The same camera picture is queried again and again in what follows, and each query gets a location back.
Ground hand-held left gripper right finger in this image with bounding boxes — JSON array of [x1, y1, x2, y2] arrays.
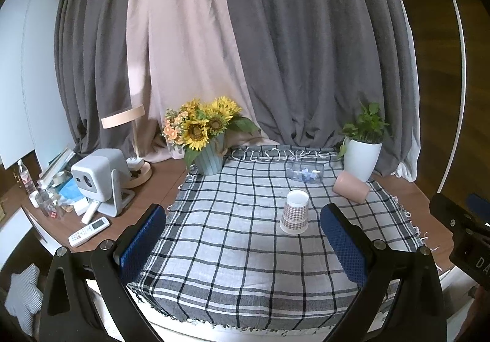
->
[[319, 203, 448, 342]]

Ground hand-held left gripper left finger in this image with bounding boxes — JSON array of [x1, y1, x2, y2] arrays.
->
[[38, 203, 167, 342]]

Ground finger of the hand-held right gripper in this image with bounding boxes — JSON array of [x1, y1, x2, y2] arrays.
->
[[429, 192, 490, 240], [467, 192, 490, 217]]

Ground patterned paper cup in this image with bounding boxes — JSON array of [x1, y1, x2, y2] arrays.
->
[[279, 190, 309, 234]]

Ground person's right forearm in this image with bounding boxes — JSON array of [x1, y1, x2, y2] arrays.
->
[[464, 284, 490, 342]]

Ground pink cup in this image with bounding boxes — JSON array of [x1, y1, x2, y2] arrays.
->
[[332, 172, 371, 203]]

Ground white remote with buttons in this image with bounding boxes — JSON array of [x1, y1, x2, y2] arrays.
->
[[68, 217, 111, 248]]

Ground small white remote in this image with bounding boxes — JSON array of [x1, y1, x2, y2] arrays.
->
[[81, 200, 101, 224]]

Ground white projector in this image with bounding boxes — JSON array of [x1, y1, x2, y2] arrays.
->
[[71, 148, 136, 217]]

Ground clear plastic container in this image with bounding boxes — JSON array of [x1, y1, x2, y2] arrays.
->
[[286, 162, 325, 184]]

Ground checked tablecloth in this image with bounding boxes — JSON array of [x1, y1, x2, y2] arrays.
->
[[126, 145, 441, 328]]

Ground blue packet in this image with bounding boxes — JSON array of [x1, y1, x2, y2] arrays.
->
[[57, 177, 87, 205]]

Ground white plant pot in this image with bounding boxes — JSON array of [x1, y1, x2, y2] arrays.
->
[[343, 136, 383, 182]]

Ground glass jar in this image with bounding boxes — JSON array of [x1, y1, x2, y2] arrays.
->
[[38, 189, 66, 219]]

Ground ribbed blue vase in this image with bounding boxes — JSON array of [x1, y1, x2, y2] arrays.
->
[[194, 133, 226, 176]]

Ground green leafy plant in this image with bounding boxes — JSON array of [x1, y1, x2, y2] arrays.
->
[[337, 102, 392, 159]]

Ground white framed board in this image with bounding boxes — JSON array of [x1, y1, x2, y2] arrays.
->
[[38, 148, 76, 190]]

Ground white sheer curtain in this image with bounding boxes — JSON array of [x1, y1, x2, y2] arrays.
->
[[394, 0, 421, 181]]

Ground striped star pillow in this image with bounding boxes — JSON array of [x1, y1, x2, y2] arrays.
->
[[5, 263, 44, 336]]

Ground white desk lamp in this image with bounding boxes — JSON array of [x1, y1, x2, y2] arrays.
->
[[101, 104, 153, 189]]

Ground sunflower bouquet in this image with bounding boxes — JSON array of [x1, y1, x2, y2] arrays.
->
[[161, 96, 262, 171]]

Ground clear water bottle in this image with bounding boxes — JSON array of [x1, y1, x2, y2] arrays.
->
[[16, 159, 33, 196]]

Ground grey curtain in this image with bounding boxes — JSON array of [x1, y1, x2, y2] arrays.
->
[[217, 0, 419, 175], [54, 0, 154, 156]]

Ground white cabinet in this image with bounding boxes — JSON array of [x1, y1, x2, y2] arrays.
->
[[0, 0, 77, 171]]

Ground pink curtain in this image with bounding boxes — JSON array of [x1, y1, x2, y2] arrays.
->
[[126, 0, 277, 163]]

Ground white curved rail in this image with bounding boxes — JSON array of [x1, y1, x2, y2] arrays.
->
[[424, 0, 467, 195]]

